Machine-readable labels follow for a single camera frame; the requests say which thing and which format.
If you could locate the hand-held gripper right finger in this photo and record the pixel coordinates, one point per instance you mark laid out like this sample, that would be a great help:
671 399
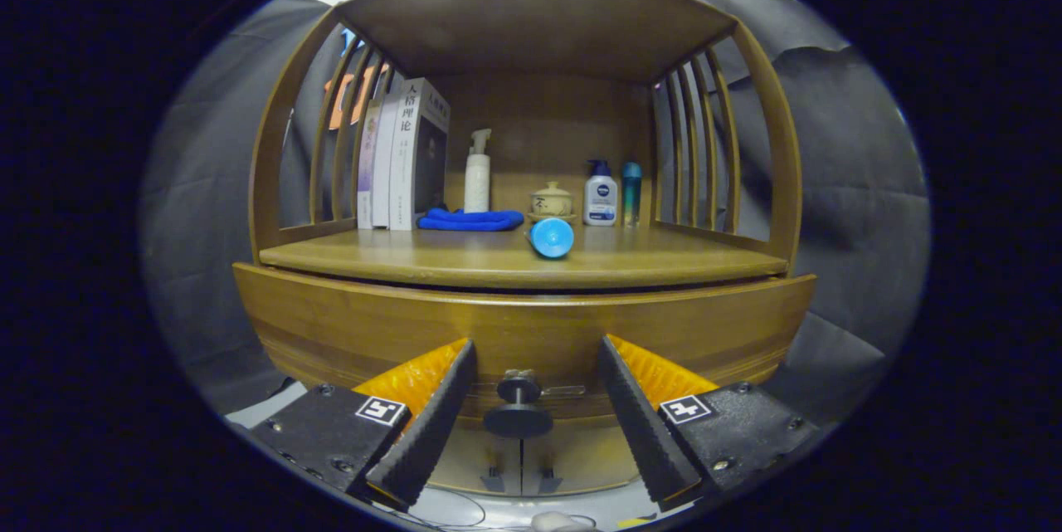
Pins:
643 424

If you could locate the wooden cabinet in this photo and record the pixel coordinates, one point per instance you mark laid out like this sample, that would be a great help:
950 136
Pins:
531 17

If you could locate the white rounded floor object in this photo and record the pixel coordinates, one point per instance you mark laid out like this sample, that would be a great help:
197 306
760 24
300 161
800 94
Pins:
554 523

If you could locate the white lotion bottle blue cap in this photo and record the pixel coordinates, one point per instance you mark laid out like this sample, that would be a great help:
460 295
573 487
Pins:
601 200

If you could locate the black round drawer knob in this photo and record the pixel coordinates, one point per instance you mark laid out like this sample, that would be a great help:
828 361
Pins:
518 420

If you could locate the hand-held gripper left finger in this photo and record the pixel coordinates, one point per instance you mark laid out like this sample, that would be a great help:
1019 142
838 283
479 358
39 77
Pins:
431 420

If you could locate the teal slim bottle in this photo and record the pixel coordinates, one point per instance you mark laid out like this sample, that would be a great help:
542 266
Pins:
632 196

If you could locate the wooden countertop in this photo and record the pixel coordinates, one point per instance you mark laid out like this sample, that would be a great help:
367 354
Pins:
664 258

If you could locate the white book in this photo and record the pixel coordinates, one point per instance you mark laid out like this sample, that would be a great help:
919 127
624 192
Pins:
385 167

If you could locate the white pump bottle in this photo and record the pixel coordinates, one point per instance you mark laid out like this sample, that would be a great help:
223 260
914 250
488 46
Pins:
477 183

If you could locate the beige lidded teacup with saucer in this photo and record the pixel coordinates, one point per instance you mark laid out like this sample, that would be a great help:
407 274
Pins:
552 202

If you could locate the grey portrait book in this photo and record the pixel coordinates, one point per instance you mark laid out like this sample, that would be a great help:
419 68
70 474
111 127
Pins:
427 158

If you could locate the blue and white cosmetic tube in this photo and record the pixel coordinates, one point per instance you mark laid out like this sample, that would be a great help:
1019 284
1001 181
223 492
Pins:
552 238

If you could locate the wooden cabinet door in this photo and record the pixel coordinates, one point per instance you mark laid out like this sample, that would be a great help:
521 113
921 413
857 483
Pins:
581 453
473 453

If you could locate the blue folded cloth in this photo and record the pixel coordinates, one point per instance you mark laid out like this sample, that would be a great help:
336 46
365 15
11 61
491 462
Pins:
469 221

